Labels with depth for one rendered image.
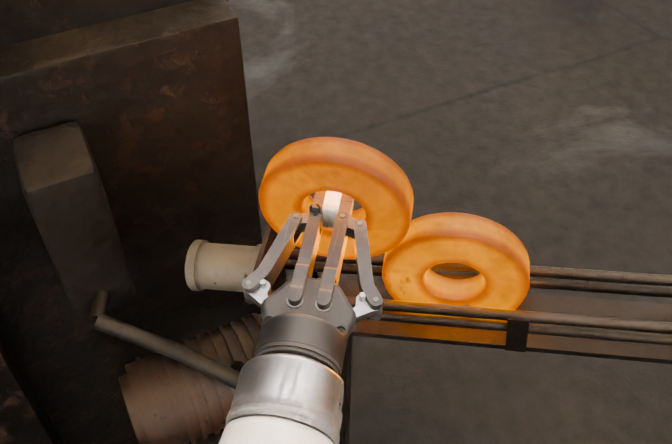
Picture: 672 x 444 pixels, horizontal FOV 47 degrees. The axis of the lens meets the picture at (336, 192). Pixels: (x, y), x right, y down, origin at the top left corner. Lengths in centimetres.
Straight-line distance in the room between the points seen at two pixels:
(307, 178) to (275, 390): 23
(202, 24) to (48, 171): 24
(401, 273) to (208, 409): 32
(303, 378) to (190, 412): 41
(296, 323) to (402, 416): 94
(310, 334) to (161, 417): 40
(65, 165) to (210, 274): 20
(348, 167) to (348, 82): 152
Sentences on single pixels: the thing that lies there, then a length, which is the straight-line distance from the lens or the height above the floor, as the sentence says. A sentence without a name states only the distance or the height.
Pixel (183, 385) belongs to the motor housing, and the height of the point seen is 53.
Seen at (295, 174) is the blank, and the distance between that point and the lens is 74.
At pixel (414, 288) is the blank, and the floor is 70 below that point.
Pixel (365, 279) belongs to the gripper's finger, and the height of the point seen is 83.
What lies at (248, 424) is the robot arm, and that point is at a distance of 60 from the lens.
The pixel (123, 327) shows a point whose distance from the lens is 97.
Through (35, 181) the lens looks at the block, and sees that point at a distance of 87.
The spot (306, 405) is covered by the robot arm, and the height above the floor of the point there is 85.
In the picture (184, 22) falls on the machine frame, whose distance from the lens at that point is 92.
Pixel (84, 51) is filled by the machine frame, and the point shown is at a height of 87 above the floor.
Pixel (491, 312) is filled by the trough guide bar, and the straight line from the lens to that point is 84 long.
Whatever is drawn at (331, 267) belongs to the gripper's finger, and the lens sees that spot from 70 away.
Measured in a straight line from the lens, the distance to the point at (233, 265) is 88.
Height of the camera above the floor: 138
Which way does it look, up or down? 46 degrees down
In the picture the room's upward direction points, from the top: straight up
